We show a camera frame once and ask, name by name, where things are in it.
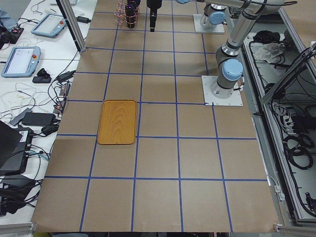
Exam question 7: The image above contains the copper wire bottle basket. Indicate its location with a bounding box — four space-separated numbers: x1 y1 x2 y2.
114 0 140 26

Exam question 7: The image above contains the right black wine bottle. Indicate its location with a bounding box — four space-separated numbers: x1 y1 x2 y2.
125 0 138 29

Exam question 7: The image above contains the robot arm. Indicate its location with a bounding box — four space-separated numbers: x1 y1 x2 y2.
200 3 226 28
206 0 285 99

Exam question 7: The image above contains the black power brick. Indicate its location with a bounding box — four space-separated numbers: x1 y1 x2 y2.
22 112 56 126

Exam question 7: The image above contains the black laptop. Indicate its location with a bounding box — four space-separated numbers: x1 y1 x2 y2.
0 122 33 176

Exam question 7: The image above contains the black cable coil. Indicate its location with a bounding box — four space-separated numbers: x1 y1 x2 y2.
283 135 315 171

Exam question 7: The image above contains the near blue teach pendant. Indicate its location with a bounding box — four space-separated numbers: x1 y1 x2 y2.
1 46 41 78

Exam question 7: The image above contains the far blue teach pendant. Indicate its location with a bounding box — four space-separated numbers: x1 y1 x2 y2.
31 14 67 38

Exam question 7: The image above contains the black power adapter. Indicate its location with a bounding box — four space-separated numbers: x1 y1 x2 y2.
76 16 91 24

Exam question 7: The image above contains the blue teach pendant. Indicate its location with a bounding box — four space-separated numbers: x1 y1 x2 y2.
1 46 41 78
31 14 67 38

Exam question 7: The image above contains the wooden tray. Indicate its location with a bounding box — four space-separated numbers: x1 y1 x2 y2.
97 100 137 145

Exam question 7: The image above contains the white crumpled cloth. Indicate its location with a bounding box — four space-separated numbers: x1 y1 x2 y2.
254 42 285 64

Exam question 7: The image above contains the aluminium frame post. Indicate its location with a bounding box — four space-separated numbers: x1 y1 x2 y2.
56 0 86 54

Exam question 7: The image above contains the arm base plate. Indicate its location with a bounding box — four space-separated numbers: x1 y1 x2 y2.
193 12 225 34
201 76 243 107

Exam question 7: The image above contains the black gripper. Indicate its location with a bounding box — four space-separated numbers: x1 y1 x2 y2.
146 0 162 32

